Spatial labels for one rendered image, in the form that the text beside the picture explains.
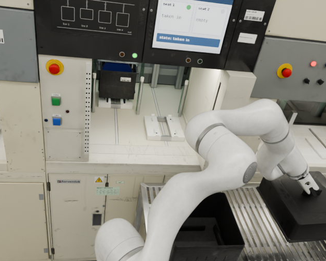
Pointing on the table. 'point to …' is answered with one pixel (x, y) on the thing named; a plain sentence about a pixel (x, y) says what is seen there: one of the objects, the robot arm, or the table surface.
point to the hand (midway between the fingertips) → (311, 190)
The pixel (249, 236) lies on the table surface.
